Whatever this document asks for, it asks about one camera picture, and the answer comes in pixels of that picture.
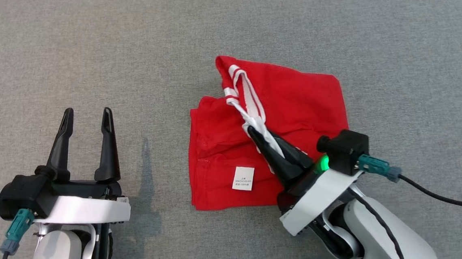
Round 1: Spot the teal camera connector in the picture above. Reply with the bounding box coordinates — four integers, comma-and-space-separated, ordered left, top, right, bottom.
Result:
356, 151, 403, 185
0, 208, 38, 257

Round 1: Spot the red basketball jersey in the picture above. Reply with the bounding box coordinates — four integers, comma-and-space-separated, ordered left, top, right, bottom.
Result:
181, 47, 354, 212

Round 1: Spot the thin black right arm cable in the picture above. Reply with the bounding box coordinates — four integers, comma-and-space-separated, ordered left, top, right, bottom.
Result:
349, 186, 406, 259

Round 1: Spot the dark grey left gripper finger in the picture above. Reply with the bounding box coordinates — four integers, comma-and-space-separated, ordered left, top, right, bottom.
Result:
89, 106, 122, 184
42, 108, 79, 184

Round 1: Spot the black right camera cable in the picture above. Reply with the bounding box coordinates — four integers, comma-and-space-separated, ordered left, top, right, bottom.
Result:
397, 169, 462, 217

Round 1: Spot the teal left camera connector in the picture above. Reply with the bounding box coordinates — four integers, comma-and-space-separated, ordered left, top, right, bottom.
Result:
0, 208, 38, 257

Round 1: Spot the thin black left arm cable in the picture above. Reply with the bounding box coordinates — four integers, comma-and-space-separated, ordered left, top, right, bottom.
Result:
95, 231, 115, 259

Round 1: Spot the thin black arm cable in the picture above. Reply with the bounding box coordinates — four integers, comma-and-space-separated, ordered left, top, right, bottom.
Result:
349, 186, 406, 259
95, 231, 115, 259

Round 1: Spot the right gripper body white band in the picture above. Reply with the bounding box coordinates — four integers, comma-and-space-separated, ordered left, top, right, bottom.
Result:
274, 152, 368, 238

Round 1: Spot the grey fabric covered surface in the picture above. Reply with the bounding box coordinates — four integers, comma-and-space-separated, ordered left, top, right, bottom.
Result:
0, 0, 462, 259

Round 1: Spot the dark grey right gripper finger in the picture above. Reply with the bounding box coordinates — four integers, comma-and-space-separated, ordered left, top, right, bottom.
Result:
246, 122, 305, 191
267, 128, 315, 173

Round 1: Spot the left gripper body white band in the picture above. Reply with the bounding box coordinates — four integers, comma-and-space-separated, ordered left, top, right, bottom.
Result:
31, 176, 133, 230

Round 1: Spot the teal right camera connector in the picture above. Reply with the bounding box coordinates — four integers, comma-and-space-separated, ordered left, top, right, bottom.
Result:
356, 151, 403, 185

